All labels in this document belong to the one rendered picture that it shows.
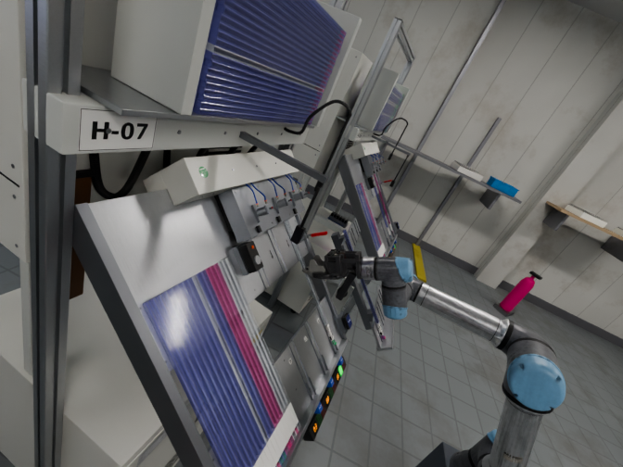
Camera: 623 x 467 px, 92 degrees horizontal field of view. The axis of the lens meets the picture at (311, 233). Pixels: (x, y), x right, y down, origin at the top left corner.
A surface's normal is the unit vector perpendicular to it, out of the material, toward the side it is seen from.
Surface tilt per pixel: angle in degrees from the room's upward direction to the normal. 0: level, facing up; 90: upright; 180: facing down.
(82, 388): 0
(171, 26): 90
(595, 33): 90
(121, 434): 0
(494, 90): 90
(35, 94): 90
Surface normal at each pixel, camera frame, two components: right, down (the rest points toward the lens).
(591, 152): -0.25, 0.36
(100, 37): 0.84, 0.50
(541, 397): -0.50, 0.07
